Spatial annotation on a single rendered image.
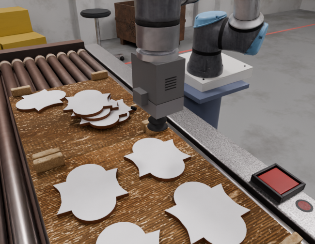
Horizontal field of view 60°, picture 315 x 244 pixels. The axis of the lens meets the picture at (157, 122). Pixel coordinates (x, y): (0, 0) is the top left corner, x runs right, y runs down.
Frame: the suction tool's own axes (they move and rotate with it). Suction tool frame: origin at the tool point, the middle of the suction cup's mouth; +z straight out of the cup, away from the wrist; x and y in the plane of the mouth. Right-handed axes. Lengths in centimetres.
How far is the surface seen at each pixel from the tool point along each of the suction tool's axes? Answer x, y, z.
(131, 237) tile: -15.1, 14.5, 8.0
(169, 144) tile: 4.8, -2.0, 8.0
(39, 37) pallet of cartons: 48, -337, 61
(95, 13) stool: 109, -293, 32
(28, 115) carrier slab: -19.5, -36.8, 9.0
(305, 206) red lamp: 16.9, 25.9, 11.1
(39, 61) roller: -4, -88, 11
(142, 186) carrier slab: -7.1, 5.1, 9.0
